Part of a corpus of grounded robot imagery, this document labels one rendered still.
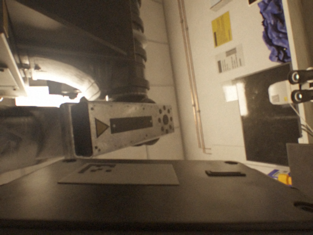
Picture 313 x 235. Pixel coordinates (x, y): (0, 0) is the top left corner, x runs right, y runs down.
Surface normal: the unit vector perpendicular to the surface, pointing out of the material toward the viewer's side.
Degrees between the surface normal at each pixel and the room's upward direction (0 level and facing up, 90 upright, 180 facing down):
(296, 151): 86
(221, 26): 90
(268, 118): 86
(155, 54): 180
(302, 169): 86
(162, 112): 157
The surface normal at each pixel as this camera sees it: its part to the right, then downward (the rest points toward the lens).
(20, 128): 0.80, -0.31
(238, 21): -0.81, 0.11
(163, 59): 0.56, -0.08
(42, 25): 0.10, 0.99
